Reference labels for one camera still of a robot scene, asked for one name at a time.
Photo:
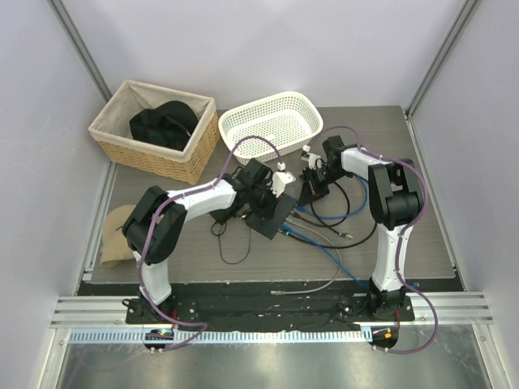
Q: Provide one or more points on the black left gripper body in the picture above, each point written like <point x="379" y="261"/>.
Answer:
<point x="262" y="201"/>

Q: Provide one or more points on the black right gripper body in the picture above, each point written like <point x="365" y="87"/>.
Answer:
<point x="319" y="180"/>

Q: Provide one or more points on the black network switch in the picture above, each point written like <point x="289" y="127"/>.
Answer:
<point x="268" y="226"/>

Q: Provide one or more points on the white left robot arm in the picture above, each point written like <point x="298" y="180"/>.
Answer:
<point x="153" y="228"/>

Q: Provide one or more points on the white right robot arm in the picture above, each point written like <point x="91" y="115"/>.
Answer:
<point x="395" y="197"/>

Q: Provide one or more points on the black power adapter brick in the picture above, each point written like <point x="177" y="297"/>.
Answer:
<point x="221" y="216"/>

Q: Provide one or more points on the white perforated plastic basket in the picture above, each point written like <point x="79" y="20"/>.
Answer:
<point x="273" y="126"/>

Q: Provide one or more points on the black cap in basket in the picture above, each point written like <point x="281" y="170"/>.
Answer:
<point x="170" y="125"/>

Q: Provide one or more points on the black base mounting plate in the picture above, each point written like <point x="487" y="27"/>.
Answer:
<point x="248" y="312"/>

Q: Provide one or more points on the beige cap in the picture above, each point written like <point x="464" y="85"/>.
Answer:
<point x="114" y="247"/>

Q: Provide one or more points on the wicker basket with liner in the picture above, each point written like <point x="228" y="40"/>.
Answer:
<point x="112" y="131"/>

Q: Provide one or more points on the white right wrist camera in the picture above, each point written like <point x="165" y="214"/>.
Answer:
<point x="313" y="160"/>

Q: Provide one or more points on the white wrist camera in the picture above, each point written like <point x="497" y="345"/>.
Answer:
<point x="281" y="179"/>
<point x="313" y="160"/>

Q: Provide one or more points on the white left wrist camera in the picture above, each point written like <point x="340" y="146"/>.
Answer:
<point x="281" y="179"/>

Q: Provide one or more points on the aluminium front rail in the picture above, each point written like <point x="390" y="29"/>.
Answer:
<point x="122" y="320"/>

